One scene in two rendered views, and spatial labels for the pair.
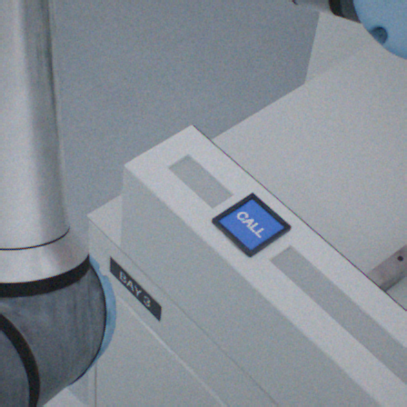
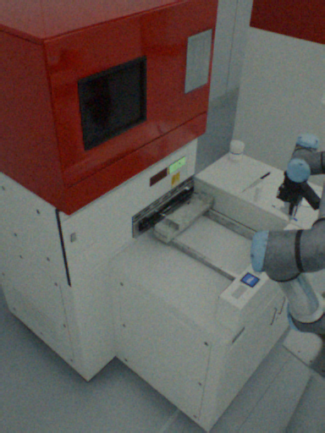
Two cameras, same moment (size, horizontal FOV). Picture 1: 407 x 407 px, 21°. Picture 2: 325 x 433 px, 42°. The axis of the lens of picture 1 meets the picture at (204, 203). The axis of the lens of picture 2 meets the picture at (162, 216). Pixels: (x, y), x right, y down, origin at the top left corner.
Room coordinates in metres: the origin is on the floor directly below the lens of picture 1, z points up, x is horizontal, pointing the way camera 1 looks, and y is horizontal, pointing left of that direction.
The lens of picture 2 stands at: (1.07, 1.03, 2.17)
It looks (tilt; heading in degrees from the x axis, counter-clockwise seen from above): 40 degrees down; 267
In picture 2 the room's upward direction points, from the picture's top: 2 degrees clockwise
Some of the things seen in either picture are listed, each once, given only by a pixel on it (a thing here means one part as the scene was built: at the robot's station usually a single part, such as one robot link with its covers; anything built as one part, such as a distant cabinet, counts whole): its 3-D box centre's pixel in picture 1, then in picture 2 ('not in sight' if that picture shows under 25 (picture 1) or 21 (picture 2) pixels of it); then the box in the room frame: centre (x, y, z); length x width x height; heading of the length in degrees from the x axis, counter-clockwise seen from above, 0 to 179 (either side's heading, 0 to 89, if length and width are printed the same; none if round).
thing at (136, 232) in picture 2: not in sight; (165, 208); (0.97, -0.57, 0.89); 0.44 x 0.02 x 0.10; 48
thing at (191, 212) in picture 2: not in sight; (184, 217); (0.88, -0.53, 0.87); 0.36 x 0.08 x 0.03; 48
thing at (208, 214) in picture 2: not in sight; (229, 225); (0.66, -0.51, 0.84); 0.50 x 0.02 x 0.03; 138
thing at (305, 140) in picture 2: not in sight; (305, 150); (0.51, -0.25, 1.41); 0.09 x 0.08 x 0.11; 64
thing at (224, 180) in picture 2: not in sight; (263, 196); (0.48, -0.66, 0.89); 0.62 x 0.35 x 0.14; 138
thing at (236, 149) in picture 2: not in sight; (236, 151); (0.59, -0.90, 1.01); 0.07 x 0.07 x 0.10
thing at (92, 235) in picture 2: not in sight; (137, 203); (1.10, -0.45, 1.02); 0.82 x 0.03 x 0.40; 48
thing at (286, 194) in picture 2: not in sight; (293, 187); (0.51, -0.25, 1.25); 0.09 x 0.08 x 0.12; 138
